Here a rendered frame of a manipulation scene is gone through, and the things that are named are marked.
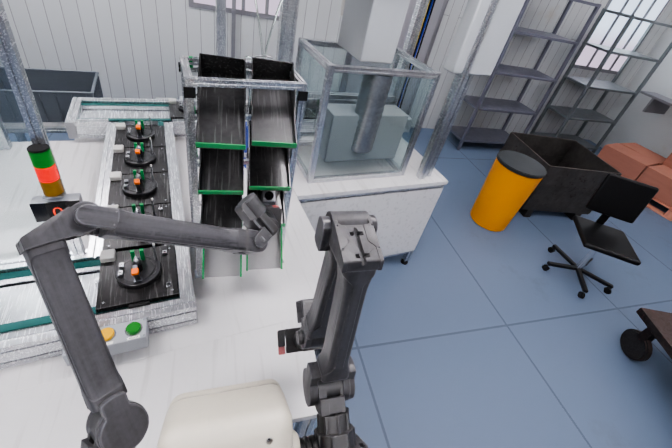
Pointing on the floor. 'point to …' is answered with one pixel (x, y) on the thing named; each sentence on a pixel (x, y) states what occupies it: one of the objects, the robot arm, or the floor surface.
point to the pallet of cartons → (643, 170)
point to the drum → (506, 189)
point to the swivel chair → (619, 188)
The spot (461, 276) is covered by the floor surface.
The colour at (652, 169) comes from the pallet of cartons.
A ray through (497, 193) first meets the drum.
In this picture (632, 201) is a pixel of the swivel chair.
